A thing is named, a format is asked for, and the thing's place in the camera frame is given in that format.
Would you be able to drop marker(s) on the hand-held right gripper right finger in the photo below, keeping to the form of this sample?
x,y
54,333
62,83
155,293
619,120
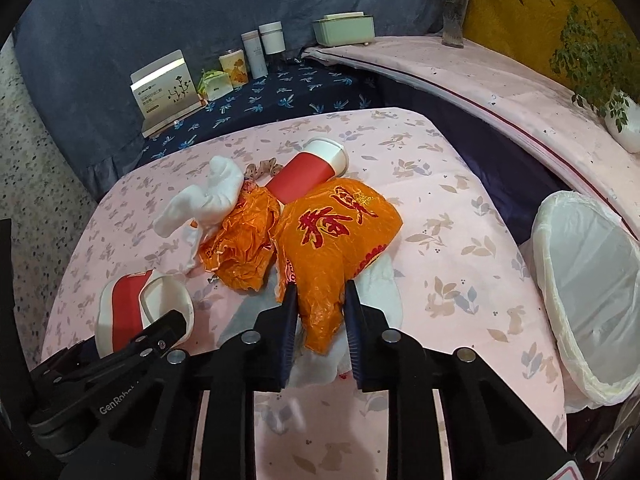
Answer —
x,y
354,332

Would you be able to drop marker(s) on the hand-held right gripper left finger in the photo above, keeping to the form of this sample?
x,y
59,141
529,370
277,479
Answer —
x,y
288,332

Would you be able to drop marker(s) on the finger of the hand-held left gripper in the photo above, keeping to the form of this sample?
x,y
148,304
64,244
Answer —
x,y
160,332

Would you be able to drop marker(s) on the crushed red white paper cup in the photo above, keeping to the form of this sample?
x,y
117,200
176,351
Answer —
x,y
125,310

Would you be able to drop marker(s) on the orange bag with red print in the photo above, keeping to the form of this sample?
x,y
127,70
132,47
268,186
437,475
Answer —
x,y
340,230

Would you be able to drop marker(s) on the orange bag with blue print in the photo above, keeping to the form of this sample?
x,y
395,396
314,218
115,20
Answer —
x,y
240,240

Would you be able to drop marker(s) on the trash bin with white liner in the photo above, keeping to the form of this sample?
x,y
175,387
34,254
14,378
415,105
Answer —
x,y
590,285

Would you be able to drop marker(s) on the pink rabbit print tablecloth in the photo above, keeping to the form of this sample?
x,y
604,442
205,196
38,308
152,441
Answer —
x,y
450,240

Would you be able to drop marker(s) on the white crumpled tissue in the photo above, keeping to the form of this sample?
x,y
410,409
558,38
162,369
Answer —
x,y
220,195

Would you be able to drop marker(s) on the dark purple cloth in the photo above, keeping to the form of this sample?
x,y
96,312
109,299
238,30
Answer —
x,y
480,160

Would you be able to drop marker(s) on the navy floral cloth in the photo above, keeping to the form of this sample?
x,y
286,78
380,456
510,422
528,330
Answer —
x,y
280,95

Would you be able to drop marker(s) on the white box with flower print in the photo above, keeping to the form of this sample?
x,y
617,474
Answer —
x,y
165,90

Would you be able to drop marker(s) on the green packet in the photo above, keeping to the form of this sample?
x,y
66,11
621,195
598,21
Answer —
x,y
215,87

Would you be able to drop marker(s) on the yellow tin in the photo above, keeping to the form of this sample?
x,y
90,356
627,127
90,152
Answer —
x,y
235,67

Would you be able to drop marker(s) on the pale pink cloth red piping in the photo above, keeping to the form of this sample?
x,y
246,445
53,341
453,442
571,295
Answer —
x,y
450,70

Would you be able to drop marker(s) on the white tube bottle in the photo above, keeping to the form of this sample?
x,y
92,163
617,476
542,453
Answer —
x,y
253,55

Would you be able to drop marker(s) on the white thermos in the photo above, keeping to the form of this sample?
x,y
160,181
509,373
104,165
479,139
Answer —
x,y
272,37

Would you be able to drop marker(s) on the green tissue box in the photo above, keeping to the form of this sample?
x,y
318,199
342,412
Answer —
x,y
345,32

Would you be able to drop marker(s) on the blue blanket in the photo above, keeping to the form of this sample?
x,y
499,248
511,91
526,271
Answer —
x,y
150,10

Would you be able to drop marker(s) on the glass vase with pink flowers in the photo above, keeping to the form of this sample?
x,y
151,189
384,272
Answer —
x,y
454,25

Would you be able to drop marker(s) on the green plant in white pot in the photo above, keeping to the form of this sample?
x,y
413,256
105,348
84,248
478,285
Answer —
x,y
625,125

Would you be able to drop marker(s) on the yellow cloth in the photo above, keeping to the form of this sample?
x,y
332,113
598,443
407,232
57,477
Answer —
x,y
500,15

